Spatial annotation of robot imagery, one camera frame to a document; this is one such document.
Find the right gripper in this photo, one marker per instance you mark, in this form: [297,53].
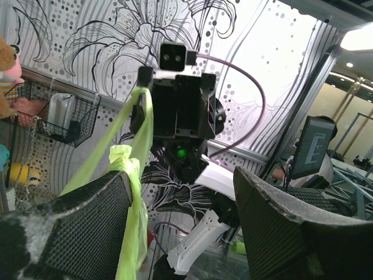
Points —
[183,108]

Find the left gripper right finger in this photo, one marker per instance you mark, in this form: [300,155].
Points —
[286,238]

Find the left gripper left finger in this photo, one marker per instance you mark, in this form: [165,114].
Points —
[75,236]

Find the green trash bag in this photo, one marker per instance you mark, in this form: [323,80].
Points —
[130,159]

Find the yellow plush toy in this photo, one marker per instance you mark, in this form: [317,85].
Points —
[25,175]

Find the computer monitor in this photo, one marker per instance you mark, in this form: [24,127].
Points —
[311,148]

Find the silver foil pouch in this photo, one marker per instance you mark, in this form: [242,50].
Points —
[61,107]

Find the teal folded cloth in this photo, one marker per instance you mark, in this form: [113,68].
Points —
[4,156]

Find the pink plush toy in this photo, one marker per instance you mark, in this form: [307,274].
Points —
[12,77]

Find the black wire basket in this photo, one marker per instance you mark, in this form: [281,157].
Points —
[31,100]

